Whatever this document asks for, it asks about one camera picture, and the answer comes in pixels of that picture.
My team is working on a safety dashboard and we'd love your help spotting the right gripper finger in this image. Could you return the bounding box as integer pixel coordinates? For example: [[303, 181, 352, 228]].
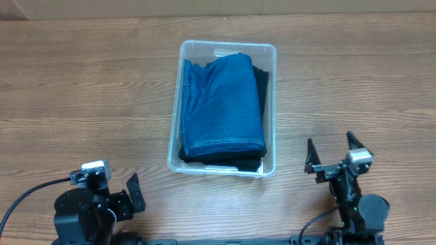
[[305, 138, 321, 167], [346, 131, 364, 150]]

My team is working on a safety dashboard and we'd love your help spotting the black cloth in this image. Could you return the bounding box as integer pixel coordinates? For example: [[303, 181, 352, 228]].
[[253, 66, 269, 118], [178, 148, 267, 172]]

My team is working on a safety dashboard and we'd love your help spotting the blue denim cloth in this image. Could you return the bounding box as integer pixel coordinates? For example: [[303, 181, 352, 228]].
[[180, 53, 266, 158]]

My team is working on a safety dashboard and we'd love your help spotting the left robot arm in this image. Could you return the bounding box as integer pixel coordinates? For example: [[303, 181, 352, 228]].
[[53, 167, 146, 245]]

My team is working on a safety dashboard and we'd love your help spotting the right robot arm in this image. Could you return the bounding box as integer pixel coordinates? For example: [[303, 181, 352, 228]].
[[298, 131, 390, 244]]

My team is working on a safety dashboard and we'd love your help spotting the clear plastic container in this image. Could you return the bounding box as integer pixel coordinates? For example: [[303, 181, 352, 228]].
[[167, 39, 277, 178]]

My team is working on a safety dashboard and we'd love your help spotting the left black cable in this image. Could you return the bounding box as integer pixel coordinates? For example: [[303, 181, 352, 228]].
[[0, 176, 72, 235]]

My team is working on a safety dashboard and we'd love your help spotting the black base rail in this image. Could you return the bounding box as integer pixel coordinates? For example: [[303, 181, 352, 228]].
[[110, 232, 385, 245]]

